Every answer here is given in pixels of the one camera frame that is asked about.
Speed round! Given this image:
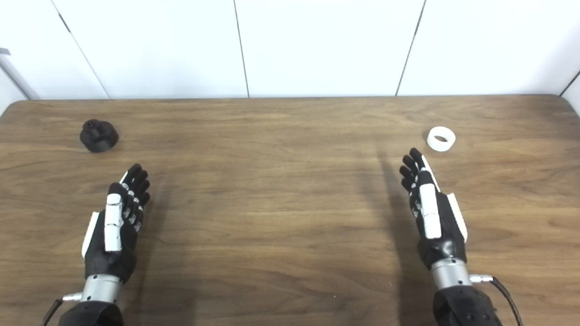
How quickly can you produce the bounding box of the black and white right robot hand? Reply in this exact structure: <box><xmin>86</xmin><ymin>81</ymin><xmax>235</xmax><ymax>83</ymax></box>
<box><xmin>399</xmin><ymin>148</ymin><xmax>469</xmax><ymax>271</ymax></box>

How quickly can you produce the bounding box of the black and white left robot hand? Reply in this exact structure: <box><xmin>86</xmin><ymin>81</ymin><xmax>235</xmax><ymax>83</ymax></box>
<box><xmin>82</xmin><ymin>163</ymin><xmax>151</xmax><ymax>284</ymax></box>

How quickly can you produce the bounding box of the white plastic ring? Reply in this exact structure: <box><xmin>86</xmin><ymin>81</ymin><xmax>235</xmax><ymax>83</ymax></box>
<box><xmin>427</xmin><ymin>126</ymin><xmax>456</xmax><ymax>152</ymax></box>

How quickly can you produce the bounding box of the round black plastic part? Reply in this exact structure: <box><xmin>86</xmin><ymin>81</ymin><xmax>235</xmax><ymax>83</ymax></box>
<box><xmin>80</xmin><ymin>119</ymin><xmax>119</xmax><ymax>153</ymax></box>

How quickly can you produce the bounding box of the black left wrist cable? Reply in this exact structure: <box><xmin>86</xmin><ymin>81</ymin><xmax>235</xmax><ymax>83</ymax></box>
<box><xmin>43</xmin><ymin>293</ymin><xmax>82</xmax><ymax>326</ymax></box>

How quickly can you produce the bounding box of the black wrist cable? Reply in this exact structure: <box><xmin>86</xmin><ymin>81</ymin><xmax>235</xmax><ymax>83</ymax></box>
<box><xmin>469</xmin><ymin>274</ymin><xmax>524</xmax><ymax>326</ymax></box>
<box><xmin>43</xmin><ymin>293</ymin><xmax>82</xmax><ymax>326</ymax></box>

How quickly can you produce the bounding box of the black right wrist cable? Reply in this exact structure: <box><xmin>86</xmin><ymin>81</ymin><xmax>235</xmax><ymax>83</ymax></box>
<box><xmin>469</xmin><ymin>274</ymin><xmax>524</xmax><ymax>326</ymax></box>

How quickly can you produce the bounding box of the grey wall corner trim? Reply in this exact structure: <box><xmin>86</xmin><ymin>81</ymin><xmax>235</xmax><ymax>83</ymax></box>
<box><xmin>0</xmin><ymin>53</ymin><xmax>40</xmax><ymax>100</ymax></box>

